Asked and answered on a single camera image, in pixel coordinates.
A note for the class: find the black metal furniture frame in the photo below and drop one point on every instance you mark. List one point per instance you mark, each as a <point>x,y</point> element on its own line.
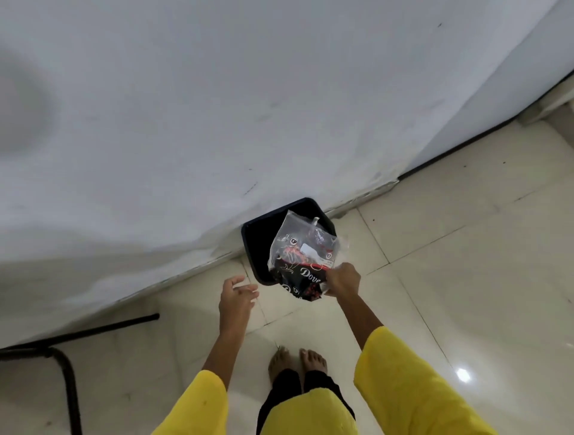
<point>62,354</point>

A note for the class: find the yellow tunic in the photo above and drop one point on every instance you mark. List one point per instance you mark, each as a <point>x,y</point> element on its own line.
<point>403,390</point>

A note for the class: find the person's left hand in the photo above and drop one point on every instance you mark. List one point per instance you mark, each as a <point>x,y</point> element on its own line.
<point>234,307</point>

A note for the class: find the black trousers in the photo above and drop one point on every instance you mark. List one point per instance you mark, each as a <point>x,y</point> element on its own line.
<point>280,394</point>

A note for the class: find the clear plastic bag with packets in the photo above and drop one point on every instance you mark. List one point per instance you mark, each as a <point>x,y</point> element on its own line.
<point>298,260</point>

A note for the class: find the person's right forearm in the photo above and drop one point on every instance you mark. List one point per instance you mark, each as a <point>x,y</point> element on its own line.
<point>358,320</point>

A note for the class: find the person's right foot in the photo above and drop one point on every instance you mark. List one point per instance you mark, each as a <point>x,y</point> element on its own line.
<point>313,362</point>

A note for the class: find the person's foot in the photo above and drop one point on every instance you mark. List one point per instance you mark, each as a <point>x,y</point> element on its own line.
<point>279,363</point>
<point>313,362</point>

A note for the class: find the black waste bin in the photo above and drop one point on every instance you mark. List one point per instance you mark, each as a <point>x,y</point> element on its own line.
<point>260,237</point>

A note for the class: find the person's right fingers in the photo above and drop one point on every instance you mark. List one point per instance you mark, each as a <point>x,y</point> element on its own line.
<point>331,282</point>

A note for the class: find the person's left foot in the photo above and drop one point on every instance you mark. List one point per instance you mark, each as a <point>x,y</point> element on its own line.
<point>279,363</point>

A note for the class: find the person's left fingers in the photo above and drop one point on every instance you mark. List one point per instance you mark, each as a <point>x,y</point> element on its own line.
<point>244,291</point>

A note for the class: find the person's left forearm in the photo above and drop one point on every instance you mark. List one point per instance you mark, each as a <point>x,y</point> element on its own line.
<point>226,354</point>

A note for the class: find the person's right hand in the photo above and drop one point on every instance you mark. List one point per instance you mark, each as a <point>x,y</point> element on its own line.
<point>346,280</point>

